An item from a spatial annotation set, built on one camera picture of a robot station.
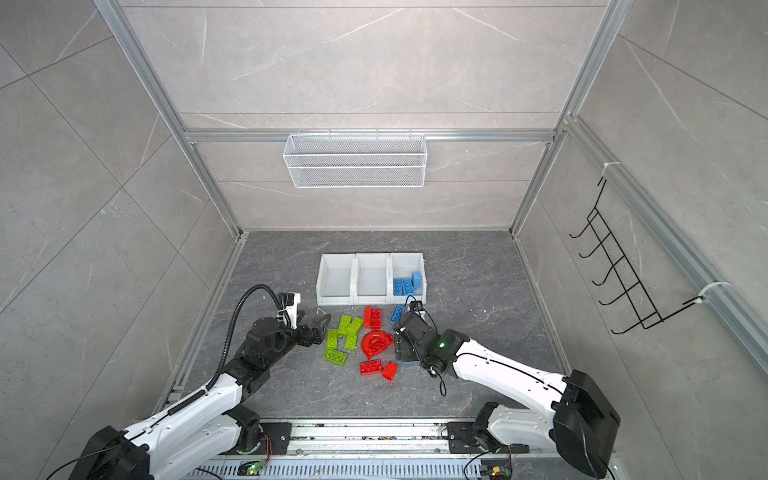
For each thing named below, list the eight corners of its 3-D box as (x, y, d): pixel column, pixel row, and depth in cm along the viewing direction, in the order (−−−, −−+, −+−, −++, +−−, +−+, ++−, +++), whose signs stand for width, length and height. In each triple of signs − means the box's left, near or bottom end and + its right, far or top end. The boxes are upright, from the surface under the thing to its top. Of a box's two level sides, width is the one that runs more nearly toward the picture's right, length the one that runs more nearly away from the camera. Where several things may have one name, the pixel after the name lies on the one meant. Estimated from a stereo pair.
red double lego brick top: (362, 329, 94) (362, 326, 92) (364, 309, 98) (363, 306, 97) (382, 329, 94) (382, 326, 92) (382, 309, 98) (382, 306, 97)
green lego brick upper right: (342, 348, 91) (341, 344, 88) (351, 319, 97) (350, 316, 95) (355, 350, 90) (354, 347, 88) (363, 322, 96) (363, 318, 94)
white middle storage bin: (351, 307, 100) (349, 295, 94) (356, 265, 111) (354, 253, 106) (391, 307, 100) (391, 295, 94) (391, 265, 111) (391, 253, 106)
